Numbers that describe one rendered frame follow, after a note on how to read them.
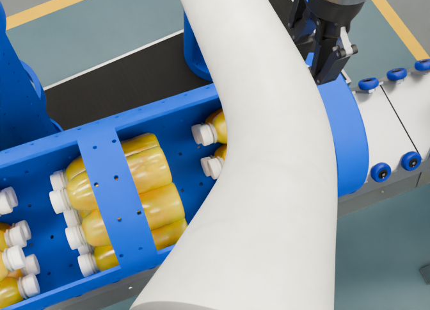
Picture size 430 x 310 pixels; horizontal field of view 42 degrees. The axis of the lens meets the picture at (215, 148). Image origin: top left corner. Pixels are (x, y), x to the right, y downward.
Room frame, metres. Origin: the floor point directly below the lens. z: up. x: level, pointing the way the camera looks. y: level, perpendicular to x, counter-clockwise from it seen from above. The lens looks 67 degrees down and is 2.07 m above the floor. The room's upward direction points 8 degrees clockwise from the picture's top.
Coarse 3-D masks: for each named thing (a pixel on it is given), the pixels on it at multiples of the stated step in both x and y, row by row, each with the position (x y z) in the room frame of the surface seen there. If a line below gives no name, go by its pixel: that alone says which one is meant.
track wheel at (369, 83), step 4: (364, 80) 0.68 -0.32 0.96; (368, 80) 0.68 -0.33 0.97; (372, 80) 0.67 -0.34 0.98; (376, 80) 0.67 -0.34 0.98; (360, 84) 0.66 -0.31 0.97; (364, 84) 0.66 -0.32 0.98; (368, 84) 0.66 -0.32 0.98; (372, 84) 0.66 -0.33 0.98; (376, 84) 0.66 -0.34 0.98; (360, 88) 0.66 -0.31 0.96; (364, 88) 0.65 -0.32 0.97; (368, 88) 0.65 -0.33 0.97; (372, 88) 0.65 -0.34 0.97
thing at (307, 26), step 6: (306, 6) 0.46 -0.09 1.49; (306, 12) 0.46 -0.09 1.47; (306, 18) 0.45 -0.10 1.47; (300, 24) 0.47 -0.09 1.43; (306, 24) 0.46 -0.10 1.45; (312, 24) 0.46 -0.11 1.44; (294, 30) 0.47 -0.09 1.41; (300, 30) 0.46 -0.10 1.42; (306, 30) 0.46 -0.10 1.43; (312, 30) 0.47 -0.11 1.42; (294, 36) 0.47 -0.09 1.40; (300, 36) 0.46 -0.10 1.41
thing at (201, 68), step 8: (184, 16) 1.16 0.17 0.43; (184, 24) 1.16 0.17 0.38; (184, 32) 1.16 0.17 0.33; (192, 32) 1.11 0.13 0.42; (184, 40) 1.16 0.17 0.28; (192, 40) 1.11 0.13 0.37; (184, 48) 1.16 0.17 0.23; (192, 48) 1.11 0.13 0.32; (184, 56) 1.16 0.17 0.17; (192, 56) 1.11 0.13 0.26; (200, 56) 1.18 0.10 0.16; (192, 64) 1.11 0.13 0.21; (200, 64) 1.14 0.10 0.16; (200, 72) 1.09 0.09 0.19; (208, 72) 1.08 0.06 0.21; (208, 80) 1.08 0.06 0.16
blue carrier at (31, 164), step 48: (192, 96) 0.46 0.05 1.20; (336, 96) 0.47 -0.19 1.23; (48, 144) 0.33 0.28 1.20; (96, 144) 0.33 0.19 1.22; (192, 144) 0.45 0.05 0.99; (336, 144) 0.40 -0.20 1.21; (48, 192) 0.31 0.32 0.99; (96, 192) 0.25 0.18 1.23; (192, 192) 0.36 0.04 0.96; (48, 240) 0.22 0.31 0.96; (144, 240) 0.20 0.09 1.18; (48, 288) 0.12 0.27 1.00; (96, 288) 0.12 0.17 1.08
